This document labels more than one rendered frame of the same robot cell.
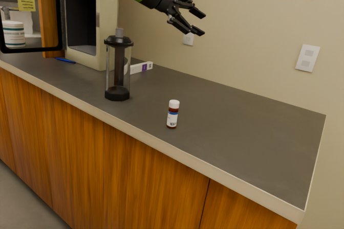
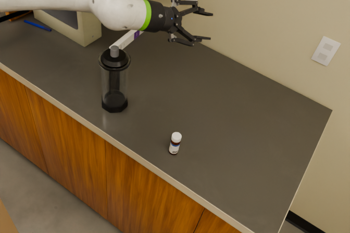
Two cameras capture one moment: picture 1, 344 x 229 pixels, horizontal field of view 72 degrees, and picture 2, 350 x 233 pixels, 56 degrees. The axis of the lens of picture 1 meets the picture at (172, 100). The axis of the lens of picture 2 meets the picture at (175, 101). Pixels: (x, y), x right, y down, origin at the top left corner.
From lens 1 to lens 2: 0.59 m
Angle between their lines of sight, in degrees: 25
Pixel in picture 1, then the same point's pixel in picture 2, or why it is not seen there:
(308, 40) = (330, 33)
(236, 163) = (228, 198)
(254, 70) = (267, 50)
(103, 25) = not seen: outside the picture
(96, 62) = (79, 37)
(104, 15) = not seen: outside the picture
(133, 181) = (137, 184)
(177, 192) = (178, 203)
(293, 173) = (274, 204)
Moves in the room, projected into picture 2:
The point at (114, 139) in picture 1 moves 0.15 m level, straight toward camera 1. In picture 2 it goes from (117, 151) to (122, 186)
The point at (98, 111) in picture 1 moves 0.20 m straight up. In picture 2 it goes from (99, 131) to (97, 92)
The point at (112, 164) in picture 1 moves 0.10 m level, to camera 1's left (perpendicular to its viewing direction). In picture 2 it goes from (115, 166) to (90, 164)
